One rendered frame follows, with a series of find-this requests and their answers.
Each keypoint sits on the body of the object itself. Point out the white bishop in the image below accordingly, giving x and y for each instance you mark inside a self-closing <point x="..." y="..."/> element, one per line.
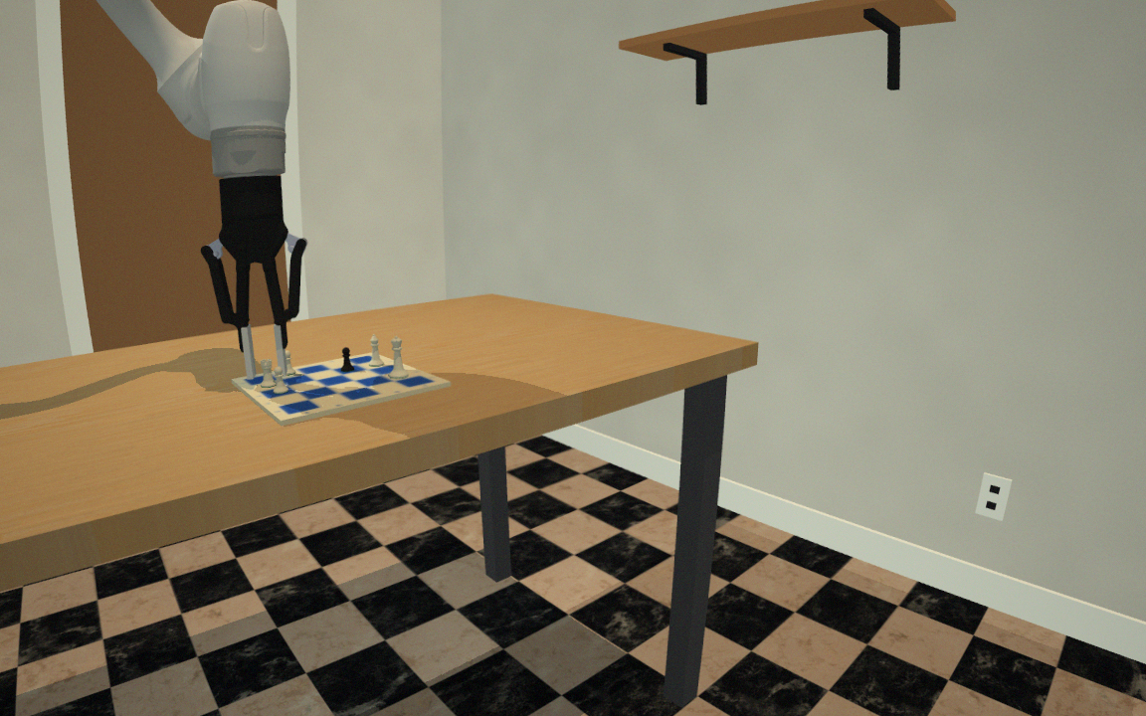
<point x="375" y="361"/>

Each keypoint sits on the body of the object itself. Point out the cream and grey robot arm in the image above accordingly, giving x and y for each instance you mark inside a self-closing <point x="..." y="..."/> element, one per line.
<point x="242" y="83"/>

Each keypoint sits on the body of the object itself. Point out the white queen chess piece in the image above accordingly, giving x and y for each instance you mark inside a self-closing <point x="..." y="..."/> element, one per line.
<point x="398" y="372"/>

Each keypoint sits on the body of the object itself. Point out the white rook chess piece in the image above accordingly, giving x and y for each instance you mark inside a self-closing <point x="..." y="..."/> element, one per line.
<point x="268" y="377"/>

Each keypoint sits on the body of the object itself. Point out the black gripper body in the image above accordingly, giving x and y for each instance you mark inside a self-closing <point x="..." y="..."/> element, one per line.
<point x="252" y="198"/>

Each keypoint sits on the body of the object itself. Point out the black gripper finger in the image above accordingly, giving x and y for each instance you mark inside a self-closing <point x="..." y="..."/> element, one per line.
<point x="296" y="247"/>
<point x="212" y="254"/>

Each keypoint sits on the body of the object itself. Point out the blue and cream chessboard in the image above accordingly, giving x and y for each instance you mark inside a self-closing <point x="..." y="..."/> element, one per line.
<point x="321" y="389"/>

